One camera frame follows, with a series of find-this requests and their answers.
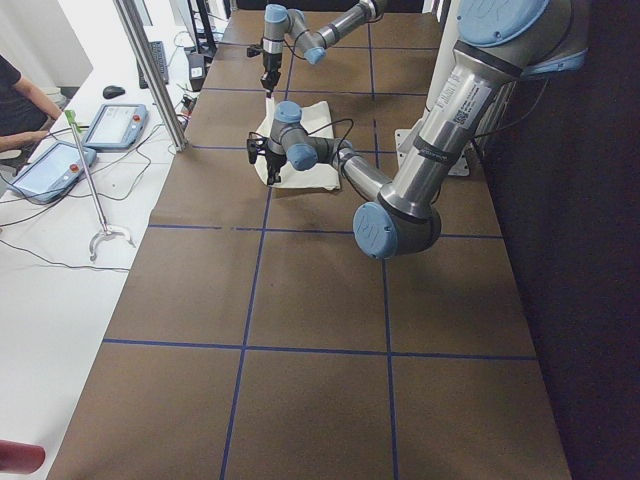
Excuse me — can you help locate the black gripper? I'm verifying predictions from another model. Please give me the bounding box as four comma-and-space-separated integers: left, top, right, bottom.
265, 149, 285, 186
260, 50, 281, 96

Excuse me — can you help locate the cream long-sleeve cat shirt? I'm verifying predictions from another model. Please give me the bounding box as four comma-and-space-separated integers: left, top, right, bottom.
253, 98, 340, 191

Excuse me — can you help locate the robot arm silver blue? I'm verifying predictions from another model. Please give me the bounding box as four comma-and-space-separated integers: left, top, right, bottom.
247, 1, 591, 259
260, 0, 387, 98

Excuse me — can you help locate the black box white label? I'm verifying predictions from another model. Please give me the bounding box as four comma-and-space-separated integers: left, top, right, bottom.
187, 52, 207, 92

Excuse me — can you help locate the black keyboard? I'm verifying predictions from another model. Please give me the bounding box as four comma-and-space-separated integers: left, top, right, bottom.
137, 39, 170, 90

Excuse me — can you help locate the far blue teach pendant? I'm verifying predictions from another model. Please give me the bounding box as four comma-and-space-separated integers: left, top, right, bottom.
83, 104, 148, 151

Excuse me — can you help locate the blue teach pendant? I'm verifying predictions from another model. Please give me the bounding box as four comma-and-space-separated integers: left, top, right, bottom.
83, 104, 148, 151
8, 141, 84, 204

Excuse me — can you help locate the black computer mouse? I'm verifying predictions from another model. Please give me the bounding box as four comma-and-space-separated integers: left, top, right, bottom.
102, 85, 126, 100

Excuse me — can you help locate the metal reacher grabber stick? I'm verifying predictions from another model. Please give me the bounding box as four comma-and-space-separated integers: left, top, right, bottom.
64, 110, 135, 262

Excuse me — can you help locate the near blue teach pendant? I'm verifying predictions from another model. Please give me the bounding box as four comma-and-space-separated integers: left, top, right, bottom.
8, 141, 84, 204

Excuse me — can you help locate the seated person dark shirt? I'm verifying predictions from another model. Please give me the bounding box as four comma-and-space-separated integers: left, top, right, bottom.
1, 56, 62, 153

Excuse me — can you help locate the red cylinder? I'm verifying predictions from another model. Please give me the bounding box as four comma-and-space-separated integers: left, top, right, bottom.
0, 440, 46, 474

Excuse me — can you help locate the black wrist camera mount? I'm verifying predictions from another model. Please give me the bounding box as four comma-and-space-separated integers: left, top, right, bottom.
246, 44, 263, 58
246, 132, 268, 165

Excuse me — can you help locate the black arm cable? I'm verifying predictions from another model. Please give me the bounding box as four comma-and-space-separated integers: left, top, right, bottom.
299, 118, 381, 201

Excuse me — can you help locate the grey aluminium frame post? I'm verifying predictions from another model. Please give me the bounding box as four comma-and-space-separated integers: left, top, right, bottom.
113, 0, 188, 152

